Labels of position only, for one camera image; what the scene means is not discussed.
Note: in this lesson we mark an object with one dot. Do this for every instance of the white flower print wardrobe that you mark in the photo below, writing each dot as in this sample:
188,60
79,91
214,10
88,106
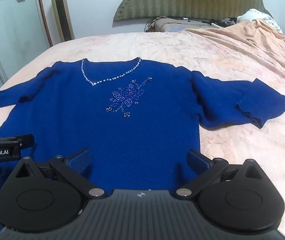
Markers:
7,30

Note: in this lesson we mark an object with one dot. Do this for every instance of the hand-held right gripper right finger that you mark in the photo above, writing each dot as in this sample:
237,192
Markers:
198,163

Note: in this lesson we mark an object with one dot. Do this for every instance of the dark clothing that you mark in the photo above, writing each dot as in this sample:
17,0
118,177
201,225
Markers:
223,23

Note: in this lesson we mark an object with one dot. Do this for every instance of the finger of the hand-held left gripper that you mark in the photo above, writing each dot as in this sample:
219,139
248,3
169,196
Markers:
25,140

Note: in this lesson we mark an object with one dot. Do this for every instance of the blue beaded sweater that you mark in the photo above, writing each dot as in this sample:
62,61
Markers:
122,130

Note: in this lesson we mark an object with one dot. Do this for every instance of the pink floral bed sheet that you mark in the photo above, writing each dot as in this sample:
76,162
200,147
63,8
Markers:
245,155

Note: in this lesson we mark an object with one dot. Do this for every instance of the gold tower fan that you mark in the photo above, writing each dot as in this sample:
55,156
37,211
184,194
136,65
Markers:
62,12

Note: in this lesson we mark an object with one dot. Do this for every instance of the white quilt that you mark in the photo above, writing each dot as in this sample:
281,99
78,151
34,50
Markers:
255,15

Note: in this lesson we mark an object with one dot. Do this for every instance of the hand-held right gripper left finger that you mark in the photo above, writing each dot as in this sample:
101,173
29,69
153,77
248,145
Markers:
78,161

